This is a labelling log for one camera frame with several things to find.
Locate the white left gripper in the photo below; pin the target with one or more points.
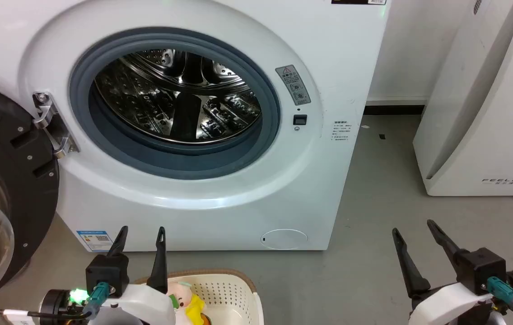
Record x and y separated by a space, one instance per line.
146 302

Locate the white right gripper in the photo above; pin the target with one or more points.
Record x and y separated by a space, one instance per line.
446 304

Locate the yellow plush toy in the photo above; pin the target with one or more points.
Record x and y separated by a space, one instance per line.
184 295

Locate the black washing machine door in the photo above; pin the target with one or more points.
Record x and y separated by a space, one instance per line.
17 180

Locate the silver metal door hinge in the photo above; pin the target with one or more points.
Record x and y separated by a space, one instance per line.
53 126

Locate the stainless steel washing machine drum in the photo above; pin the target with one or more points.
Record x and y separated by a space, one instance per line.
179 95

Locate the blue energy label sticker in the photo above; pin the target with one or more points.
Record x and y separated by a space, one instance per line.
95 240

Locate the white perforated laundry basket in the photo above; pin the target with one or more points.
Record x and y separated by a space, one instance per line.
234 293

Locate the white front-load washing machine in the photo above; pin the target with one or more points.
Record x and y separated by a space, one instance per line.
220 198

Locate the oval filter cover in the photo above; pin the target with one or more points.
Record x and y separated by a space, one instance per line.
284 239

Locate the white air purifier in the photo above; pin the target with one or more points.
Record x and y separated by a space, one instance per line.
478 117

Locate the black baseboard strip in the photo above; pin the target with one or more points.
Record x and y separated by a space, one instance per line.
394 110

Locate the small printed text sticker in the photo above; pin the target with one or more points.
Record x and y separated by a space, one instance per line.
341 131

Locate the grey rubber door gasket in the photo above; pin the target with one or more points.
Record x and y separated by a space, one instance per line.
265 135

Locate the black door latch slot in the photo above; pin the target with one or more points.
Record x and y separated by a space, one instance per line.
300 119

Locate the grey warning sticker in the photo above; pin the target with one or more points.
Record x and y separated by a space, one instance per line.
293 85

